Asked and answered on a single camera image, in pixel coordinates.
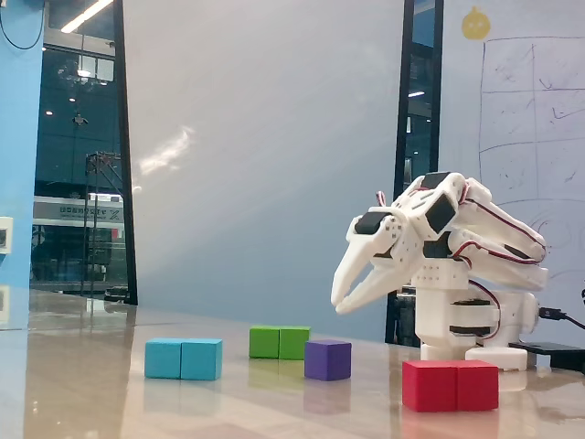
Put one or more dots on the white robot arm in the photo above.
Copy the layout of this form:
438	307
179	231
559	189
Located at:
439	311

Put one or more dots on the small purple-blue cube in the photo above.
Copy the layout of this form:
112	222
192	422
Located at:
328	361

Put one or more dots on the green long block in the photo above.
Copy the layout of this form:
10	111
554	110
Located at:
274	343

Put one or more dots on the black window frame post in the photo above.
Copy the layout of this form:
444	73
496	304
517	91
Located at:
124	137
403	137

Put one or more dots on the yellow round sticker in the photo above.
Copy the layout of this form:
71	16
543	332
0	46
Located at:
476	25

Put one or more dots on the whiteboard with pen sketches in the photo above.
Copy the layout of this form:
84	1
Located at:
512	137

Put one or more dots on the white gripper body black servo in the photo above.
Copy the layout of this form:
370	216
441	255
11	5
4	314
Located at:
371	241

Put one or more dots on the red long block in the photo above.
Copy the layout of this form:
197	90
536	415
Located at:
448	386

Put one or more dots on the white wall switch box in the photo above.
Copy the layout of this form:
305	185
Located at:
5	235

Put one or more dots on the light blue long block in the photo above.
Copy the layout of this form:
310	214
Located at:
183	361

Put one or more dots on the flat black box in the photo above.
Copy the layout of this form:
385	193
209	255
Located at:
557	354

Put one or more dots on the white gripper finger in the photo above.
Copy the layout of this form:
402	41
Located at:
352	274
388	281

